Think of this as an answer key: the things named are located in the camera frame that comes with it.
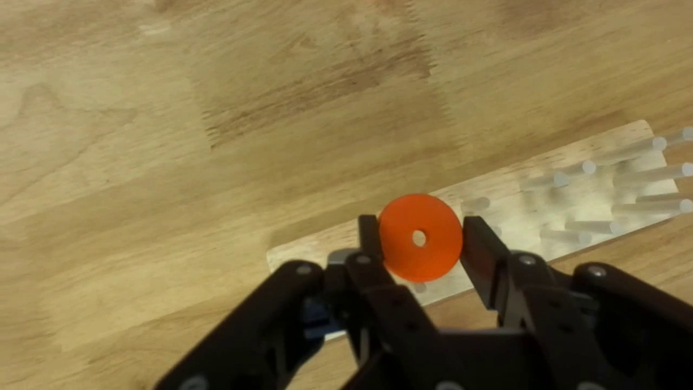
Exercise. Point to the wooden peg board stand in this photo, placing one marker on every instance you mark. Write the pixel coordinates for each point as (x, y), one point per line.
(521, 192)

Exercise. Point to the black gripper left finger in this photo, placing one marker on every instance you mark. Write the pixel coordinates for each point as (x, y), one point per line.
(288, 325)

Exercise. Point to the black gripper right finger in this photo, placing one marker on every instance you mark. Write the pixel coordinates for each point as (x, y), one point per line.
(578, 325)

